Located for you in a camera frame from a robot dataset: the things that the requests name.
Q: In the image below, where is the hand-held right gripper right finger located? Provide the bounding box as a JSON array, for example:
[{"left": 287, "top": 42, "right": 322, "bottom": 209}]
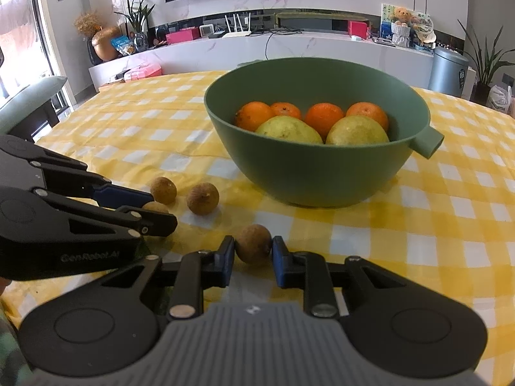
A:
[{"left": 271, "top": 236, "right": 407, "bottom": 317}]

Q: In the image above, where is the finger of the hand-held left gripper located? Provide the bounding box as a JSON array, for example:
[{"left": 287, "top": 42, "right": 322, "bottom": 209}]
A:
[
  {"left": 36, "top": 188, "right": 178, "bottom": 238},
  {"left": 28, "top": 145, "right": 155, "bottom": 209}
]

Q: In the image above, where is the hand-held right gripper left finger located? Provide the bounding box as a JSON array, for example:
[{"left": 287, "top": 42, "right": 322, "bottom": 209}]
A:
[{"left": 100, "top": 235, "right": 236, "bottom": 320}]

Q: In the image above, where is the brown kiwi top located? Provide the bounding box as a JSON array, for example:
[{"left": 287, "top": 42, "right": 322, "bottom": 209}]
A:
[
  {"left": 150, "top": 177, "right": 178, "bottom": 205},
  {"left": 235, "top": 224, "right": 273, "bottom": 265}
]

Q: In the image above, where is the brown kiwi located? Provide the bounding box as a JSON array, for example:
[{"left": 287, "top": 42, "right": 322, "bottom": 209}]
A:
[
  {"left": 150, "top": 177, "right": 178, "bottom": 205},
  {"left": 235, "top": 224, "right": 273, "bottom": 265},
  {"left": 186, "top": 183, "right": 220, "bottom": 215}
]

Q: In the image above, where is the brown kiwi bottom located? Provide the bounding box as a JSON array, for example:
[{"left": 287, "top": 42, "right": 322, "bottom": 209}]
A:
[{"left": 186, "top": 183, "right": 220, "bottom": 215}]

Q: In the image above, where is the green colander bowl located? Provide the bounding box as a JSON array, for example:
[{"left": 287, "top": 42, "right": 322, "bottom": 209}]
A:
[{"left": 204, "top": 57, "right": 445, "bottom": 208}]

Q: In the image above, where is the yellow-green pear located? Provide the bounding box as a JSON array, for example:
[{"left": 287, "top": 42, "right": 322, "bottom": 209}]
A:
[
  {"left": 325, "top": 115, "right": 390, "bottom": 146},
  {"left": 255, "top": 115, "right": 324, "bottom": 144}
]

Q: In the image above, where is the orange tangerine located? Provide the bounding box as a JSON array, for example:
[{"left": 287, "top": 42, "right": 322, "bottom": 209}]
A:
[
  {"left": 304, "top": 103, "right": 345, "bottom": 142},
  {"left": 270, "top": 102, "right": 302, "bottom": 120},
  {"left": 234, "top": 101, "right": 276, "bottom": 132},
  {"left": 346, "top": 102, "right": 389, "bottom": 133}
]

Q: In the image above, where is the green patterned cloth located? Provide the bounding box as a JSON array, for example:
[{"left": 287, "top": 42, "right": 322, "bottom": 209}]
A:
[{"left": 0, "top": 285, "right": 35, "bottom": 386}]

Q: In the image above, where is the pink storage box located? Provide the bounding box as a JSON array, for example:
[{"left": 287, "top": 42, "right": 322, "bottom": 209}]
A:
[{"left": 125, "top": 64, "right": 163, "bottom": 81}]

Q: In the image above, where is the green chair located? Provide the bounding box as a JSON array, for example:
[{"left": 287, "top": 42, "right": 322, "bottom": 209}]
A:
[{"left": 0, "top": 76, "right": 68, "bottom": 139}]

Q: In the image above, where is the blue snack bag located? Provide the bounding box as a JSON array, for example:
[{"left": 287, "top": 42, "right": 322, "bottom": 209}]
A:
[{"left": 110, "top": 35, "right": 137, "bottom": 55}]

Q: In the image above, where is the gold round vase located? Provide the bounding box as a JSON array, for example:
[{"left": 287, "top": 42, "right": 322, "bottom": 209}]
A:
[{"left": 92, "top": 26, "right": 121, "bottom": 62}]

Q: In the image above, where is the yellow checked tablecloth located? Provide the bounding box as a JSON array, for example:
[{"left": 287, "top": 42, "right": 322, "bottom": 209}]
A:
[{"left": 4, "top": 70, "right": 515, "bottom": 379}]

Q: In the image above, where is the pink flat box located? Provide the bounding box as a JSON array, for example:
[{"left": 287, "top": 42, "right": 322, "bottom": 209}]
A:
[{"left": 166, "top": 27, "right": 201, "bottom": 45}]

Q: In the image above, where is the dried flower bunch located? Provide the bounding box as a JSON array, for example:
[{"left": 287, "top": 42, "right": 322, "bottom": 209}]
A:
[{"left": 74, "top": 11, "right": 101, "bottom": 38}]

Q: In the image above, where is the plant in glass vase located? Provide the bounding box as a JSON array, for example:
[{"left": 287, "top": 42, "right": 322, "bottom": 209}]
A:
[{"left": 115, "top": 0, "right": 157, "bottom": 51}]

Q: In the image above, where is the white router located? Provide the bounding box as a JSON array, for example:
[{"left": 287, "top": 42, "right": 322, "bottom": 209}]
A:
[{"left": 222, "top": 13, "right": 253, "bottom": 38}]

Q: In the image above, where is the white marble media console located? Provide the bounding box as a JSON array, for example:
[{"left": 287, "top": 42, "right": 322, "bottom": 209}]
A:
[{"left": 89, "top": 8, "right": 439, "bottom": 93}]

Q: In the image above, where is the grey soundbar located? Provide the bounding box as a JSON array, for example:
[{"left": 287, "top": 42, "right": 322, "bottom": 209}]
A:
[{"left": 276, "top": 11, "right": 369, "bottom": 30}]

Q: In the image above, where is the red gift box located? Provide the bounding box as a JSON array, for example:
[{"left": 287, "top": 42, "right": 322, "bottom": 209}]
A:
[{"left": 348, "top": 20, "right": 369, "bottom": 39}]

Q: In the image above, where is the blue-grey trash can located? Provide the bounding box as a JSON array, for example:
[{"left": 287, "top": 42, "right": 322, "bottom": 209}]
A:
[{"left": 427, "top": 46, "right": 470, "bottom": 98}]

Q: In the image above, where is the framed picture card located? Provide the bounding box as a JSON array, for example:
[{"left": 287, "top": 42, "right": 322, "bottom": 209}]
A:
[{"left": 380, "top": 3, "right": 403, "bottom": 40}]

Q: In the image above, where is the teddy bear bouquet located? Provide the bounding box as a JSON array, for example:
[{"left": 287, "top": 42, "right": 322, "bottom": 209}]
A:
[{"left": 391, "top": 7, "right": 412, "bottom": 47}]

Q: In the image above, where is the white plastic bag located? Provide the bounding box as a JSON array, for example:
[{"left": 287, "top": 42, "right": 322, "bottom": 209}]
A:
[{"left": 486, "top": 84, "right": 512, "bottom": 114}]

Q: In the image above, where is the printed paper fan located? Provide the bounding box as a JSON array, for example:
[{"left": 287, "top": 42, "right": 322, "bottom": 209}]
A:
[{"left": 412, "top": 11, "right": 437, "bottom": 45}]

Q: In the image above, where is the potted long-leaf plant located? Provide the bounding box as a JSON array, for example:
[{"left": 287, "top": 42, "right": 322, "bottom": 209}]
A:
[{"left": 457, "top": 18, "right": 515, "bottom": 105}]

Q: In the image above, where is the black cable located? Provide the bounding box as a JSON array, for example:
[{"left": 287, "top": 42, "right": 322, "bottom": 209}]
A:
[{"left": 263, "top": 27, "right": 303, "bottom": 60}]

